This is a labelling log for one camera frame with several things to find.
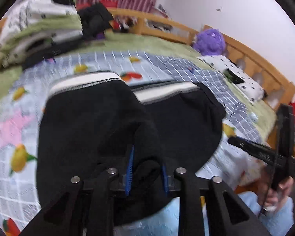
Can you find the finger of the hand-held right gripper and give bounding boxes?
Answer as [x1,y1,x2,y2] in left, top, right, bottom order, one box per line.
[228,137,287,169]

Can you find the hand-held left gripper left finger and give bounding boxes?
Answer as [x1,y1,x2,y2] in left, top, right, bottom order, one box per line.
[20,145,136,236]

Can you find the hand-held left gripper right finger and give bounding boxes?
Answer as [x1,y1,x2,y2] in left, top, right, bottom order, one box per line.
[162,163,271,236]

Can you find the black pants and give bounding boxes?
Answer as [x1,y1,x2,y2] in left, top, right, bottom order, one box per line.
[36,71,227,227]

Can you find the person's right hand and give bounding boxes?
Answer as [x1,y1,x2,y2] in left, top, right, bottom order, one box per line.
[263,176,294,212]

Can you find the person's blue jeans leg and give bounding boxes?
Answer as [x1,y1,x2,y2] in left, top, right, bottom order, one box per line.
[113,190,294,236]

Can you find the white flowered pillow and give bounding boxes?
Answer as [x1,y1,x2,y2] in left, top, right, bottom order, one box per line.
[198,54,266,104]

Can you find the purple plush toy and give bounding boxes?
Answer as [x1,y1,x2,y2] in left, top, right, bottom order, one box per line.
[193,28,226,56]

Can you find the fruit print plastic tablecloth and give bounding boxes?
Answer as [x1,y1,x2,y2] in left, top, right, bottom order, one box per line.
[0,49,261,236]

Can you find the green bed sheet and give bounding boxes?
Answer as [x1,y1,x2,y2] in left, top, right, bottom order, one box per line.
[0,31,279,143]

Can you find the black clothing pile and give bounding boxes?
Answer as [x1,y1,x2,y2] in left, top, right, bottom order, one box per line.
[22,2,116,70]

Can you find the pile of cardboard and papers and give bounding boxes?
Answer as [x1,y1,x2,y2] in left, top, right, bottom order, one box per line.
[147,3,173,30]

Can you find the folded white flowered quilt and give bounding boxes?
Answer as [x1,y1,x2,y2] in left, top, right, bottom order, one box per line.
[0,0,84,71]

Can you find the wooden bed frame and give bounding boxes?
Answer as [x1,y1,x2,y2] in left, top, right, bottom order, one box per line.
[0,7,295,119]

